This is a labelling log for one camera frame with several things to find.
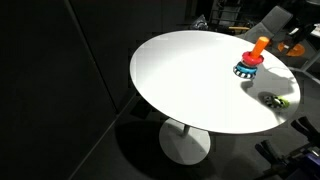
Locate black clamp handle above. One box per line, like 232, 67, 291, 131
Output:
290, 116, 320, 148
254, 139, 288, 168

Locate red toy ring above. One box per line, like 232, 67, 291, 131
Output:
241, 50, 265, 67

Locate blue toy ring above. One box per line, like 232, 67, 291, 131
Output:
235, 60, 259, 75

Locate grey patterned cushion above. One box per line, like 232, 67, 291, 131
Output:
191, 14, 210, 31

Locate green black white toy ring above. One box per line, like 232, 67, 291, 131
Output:
263, 94, 290, 110

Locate orange stacking toy pole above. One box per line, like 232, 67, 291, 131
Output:
249, 35, 270, 61

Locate orange toy ring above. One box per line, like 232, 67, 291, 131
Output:
277, 41, 306, 57

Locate purple device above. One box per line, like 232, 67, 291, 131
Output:
293, 148, 320, 180

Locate white table pedestal base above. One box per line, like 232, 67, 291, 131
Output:
158, 117, 212, 166

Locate wooden bar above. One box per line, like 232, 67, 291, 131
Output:
228, 26, 251, 32

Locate grey metal table leg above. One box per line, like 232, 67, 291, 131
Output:
288, 49, 320, 85

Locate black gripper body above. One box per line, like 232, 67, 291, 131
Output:
289, 23, 315, 44

